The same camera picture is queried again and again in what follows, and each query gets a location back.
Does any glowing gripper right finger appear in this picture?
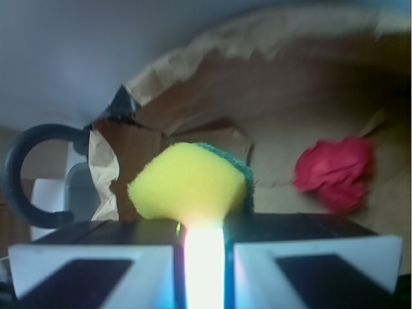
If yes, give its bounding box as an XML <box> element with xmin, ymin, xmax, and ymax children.
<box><xmin>223</xmin><ymin>214</ymin><xmax>403</xmax><ymax>308</ymax></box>

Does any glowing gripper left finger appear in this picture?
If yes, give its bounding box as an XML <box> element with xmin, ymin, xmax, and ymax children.
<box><xmin>8</xmin><ymin>220</ymin><xmax>185</xmax><ymax>308</ymax></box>

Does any yellow and green sponge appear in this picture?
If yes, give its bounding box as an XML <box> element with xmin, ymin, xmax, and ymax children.
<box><xmin>127</xmin><ymin>142</ymin><xmax>254</xmax><ymax>229</ymax></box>

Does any crumpled red paper ball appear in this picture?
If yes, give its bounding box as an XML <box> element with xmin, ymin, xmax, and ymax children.
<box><xmin>293</xmin><ymin>137</ymin><xmax>374</xmax><ymax>213</ymax></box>

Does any brown paper bag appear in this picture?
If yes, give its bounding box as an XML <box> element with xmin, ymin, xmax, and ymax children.
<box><xmin>84</xmin><ymin>0</ymin><xmax>412</xmax><ymax>223</ymax></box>

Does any black ring-shaped handle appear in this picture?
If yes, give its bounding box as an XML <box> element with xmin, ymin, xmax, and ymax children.
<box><xmin>1</xmin><ymin>124</ymin><xmax>89</xmax><ymax>229</ymax></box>

